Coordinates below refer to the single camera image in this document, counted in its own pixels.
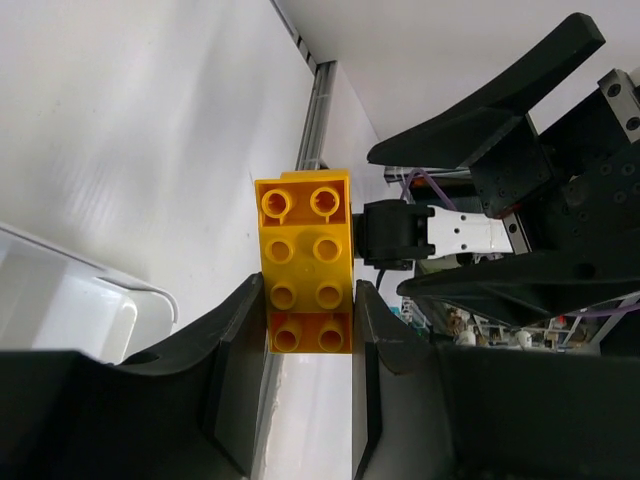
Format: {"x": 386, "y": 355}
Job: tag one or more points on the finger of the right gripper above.
{"x": 465, "y": 132}
{"x": 524, "y": 289}

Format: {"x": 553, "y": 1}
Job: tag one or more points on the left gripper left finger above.
{"x": 184, "y": 408}

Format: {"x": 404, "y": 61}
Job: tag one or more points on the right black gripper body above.
{"x": 575, "y": 186}

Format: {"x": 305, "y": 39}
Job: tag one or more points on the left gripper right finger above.
{"x": 424, "y": 411}

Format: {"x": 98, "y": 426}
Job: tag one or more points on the yellow lego piece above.
{"x": 307, "y": 261}

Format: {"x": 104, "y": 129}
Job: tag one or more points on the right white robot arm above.
{"x": 392, "y": 232}

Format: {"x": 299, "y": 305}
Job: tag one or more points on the white divided tray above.
{"x": 56, "y": 299}

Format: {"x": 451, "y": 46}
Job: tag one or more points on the aluminium rail right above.
{"x": 316, "y": 120}

